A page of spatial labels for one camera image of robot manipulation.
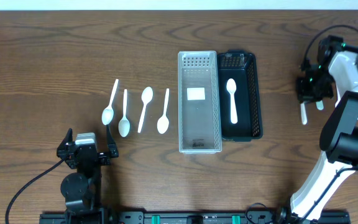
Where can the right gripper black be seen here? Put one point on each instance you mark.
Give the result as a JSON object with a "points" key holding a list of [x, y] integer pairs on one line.
{"points": [[304, 94]]}

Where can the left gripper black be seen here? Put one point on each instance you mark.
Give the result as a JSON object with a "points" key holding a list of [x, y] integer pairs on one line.
{"points": [[86, 152]]}

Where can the pale blue plastic fork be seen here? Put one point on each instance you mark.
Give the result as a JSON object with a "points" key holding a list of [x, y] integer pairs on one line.
{"points": [[319, 105]]}

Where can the white plastic fork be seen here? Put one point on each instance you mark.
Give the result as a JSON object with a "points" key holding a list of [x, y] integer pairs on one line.
{"points": [[304, 118]]}

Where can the white plastic spoon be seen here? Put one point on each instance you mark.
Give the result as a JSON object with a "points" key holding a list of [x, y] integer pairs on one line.
{"points": [[163, 121], [146, 98], [124, 124], [108, 112], [231, 88]]}

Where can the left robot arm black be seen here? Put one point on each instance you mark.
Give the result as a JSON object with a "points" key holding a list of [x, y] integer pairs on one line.
{"points": [[82, 189]]}

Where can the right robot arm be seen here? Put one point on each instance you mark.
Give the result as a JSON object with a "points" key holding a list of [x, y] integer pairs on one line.
{"points": [[334, 74]]}

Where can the black plastic basket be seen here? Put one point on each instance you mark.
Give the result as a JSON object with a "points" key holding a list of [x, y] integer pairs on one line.
{"points": [[241, 66]]}

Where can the clear plastic basket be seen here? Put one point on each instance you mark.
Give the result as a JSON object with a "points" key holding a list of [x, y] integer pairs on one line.
{"points": [[199, 121]]}

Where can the white label in clear basket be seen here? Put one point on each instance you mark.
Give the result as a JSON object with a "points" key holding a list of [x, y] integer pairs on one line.
{"points": [[195, 94]]}

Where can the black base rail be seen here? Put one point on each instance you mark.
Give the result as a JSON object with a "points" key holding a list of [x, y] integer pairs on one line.
{"points": [[259, 217]]}

